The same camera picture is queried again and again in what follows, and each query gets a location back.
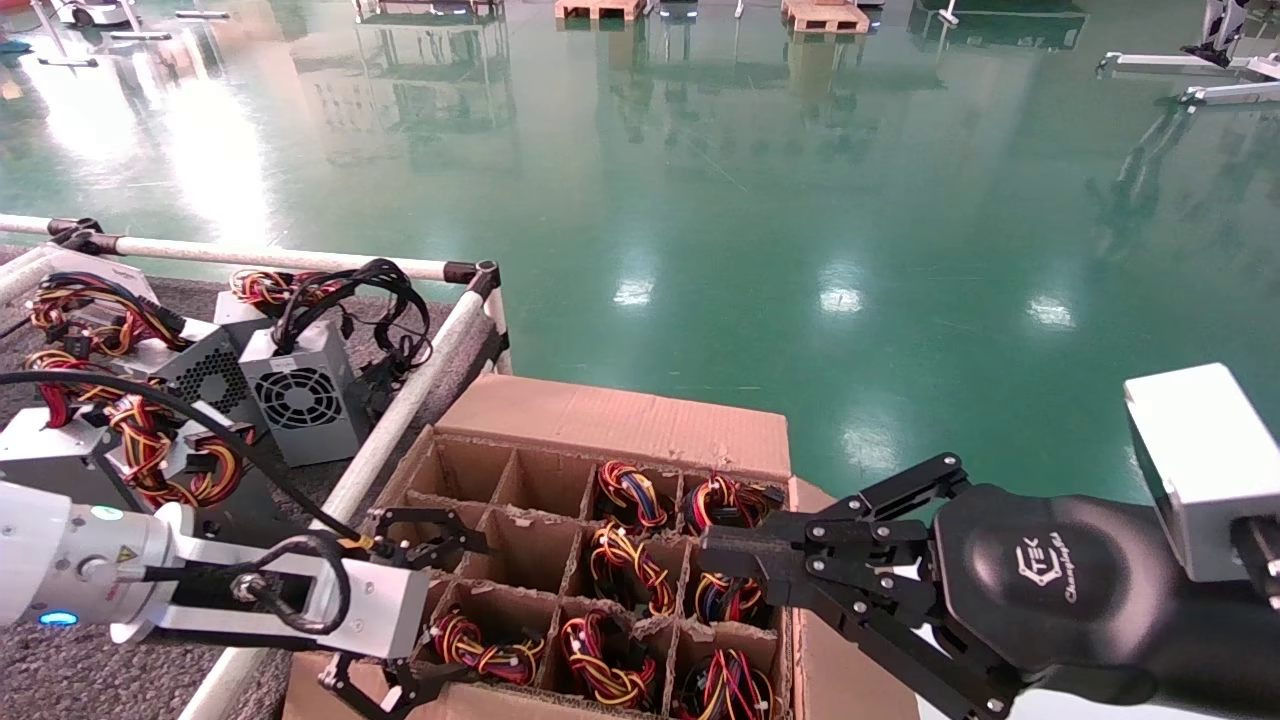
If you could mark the white floor beam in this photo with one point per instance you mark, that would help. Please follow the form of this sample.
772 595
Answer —
1160 62
1235 92

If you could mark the white pipe post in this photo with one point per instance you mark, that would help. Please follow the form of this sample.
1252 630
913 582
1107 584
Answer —
502 340

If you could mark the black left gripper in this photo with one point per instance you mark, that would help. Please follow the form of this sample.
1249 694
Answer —
240 540

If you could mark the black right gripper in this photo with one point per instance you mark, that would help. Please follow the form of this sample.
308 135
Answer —
1050 585

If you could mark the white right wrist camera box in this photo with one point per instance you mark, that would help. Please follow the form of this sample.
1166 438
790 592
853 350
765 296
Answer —
1200 470

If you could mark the black and white stand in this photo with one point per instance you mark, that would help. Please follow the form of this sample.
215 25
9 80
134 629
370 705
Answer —
1220 30

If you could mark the wooden pallet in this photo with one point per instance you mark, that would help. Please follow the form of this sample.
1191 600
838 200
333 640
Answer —
600 8
825 15

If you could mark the brown cardboard box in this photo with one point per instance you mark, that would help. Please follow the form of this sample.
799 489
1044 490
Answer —
620 415

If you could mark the grey floor stand foot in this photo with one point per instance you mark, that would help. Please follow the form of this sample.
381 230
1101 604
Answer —
140 35
203 13
68 61

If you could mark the cardboard divider insert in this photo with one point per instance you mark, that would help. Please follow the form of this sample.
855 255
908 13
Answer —
530 555

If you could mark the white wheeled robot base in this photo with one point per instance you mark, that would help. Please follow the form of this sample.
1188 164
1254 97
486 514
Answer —
95 10

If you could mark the grey power supply honeycomb vent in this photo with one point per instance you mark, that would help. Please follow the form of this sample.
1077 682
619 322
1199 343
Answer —
205 375

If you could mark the white pipe rail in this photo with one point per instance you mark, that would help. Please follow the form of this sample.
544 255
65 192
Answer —
250 255
20 275
440 350

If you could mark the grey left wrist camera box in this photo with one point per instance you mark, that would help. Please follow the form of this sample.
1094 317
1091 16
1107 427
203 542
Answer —
385 610

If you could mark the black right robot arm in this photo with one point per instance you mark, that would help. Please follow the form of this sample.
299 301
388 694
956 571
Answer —
1240 650

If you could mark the grey power supply with fan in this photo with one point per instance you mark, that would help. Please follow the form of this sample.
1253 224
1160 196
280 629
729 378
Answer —
300 400

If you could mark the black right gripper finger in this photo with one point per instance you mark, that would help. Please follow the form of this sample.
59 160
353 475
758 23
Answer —
740 550

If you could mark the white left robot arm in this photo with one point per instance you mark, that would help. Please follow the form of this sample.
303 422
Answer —
60 560

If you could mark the black pipe connector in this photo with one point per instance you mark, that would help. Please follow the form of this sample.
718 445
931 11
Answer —
480 272
75 232

